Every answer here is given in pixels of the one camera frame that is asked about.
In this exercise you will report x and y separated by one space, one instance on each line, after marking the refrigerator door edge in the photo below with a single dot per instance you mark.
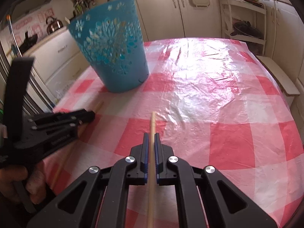
17 79

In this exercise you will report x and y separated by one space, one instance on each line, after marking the steel kettle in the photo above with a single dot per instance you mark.
53 25

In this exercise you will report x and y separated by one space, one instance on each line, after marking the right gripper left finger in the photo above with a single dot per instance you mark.
138 174

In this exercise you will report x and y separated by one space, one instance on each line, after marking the black wok pan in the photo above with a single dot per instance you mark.
28 42

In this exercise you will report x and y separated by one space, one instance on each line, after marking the person's left hand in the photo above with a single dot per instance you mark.
34 183

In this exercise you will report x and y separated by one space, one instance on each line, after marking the white storage rack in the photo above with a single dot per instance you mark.
244 21

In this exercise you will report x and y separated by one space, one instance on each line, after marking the white wooden stool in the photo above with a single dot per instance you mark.
280 76

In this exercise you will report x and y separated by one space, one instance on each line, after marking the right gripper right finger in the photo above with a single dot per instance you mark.
164 175

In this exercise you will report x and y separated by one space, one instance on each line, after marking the wooden chopstick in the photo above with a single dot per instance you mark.
73 147
151 173

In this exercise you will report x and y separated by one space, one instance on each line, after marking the blue mop handle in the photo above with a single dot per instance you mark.
18 53

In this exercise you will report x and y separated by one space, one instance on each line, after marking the pink checkered tablecloth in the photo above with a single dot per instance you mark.
215 104

